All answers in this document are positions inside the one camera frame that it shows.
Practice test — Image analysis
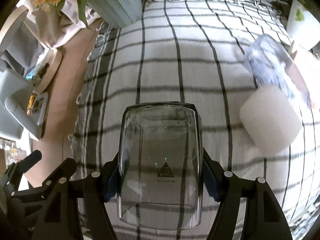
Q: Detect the clear square glass cup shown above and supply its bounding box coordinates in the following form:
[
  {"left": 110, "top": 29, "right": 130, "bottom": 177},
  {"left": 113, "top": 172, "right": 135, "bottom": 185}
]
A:
[{"left": 117, "top": 102, "right": 203, "bottom": 230}]

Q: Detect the white frosted plastic cup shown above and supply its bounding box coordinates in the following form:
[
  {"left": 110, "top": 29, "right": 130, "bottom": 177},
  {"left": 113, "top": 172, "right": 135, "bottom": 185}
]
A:
[{"left": 239, "top": 85, "right": 302, "bottom": 156}]

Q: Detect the pink plastic cup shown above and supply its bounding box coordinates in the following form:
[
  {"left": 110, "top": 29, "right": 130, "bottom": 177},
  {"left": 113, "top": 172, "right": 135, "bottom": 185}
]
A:
[{"left": 285, "top": 62, "right": 311, "bottom": 108}]

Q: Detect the white patterned paper cup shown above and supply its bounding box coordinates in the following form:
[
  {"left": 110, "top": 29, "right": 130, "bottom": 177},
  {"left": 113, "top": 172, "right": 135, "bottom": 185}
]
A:
[{"left": 288, "top": 41, "right": 298, "bottom": 61}]

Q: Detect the white desktop device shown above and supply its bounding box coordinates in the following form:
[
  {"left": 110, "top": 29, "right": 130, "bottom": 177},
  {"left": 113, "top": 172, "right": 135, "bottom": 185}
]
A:
[{"left": 1, "top": 69, "right": 49, "bottom": 141}]

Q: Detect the pink beige curtain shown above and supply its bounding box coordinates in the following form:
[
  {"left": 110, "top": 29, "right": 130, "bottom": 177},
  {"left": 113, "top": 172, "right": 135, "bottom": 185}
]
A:
[{"left": 21, "top": 0, "right": 100, "bottom": 48}]

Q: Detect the black white checkered tablecloth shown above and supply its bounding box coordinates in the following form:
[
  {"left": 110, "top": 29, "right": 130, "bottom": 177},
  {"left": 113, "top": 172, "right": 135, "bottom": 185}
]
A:
[{"left": 68, "top": 0, "right": 320, "bottom": 240}]

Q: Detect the white plant pot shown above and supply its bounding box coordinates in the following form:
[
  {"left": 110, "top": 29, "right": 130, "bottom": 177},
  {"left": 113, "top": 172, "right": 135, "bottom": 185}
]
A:
[{"left": 286, "top": 0, "right": 319, "bottom": 50}]

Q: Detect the light blue ribbed vase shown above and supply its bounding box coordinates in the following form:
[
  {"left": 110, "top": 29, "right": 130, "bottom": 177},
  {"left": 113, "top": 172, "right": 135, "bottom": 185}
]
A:
[{"left": 88, "top": 0, "right": 142, "bottom": 29}]

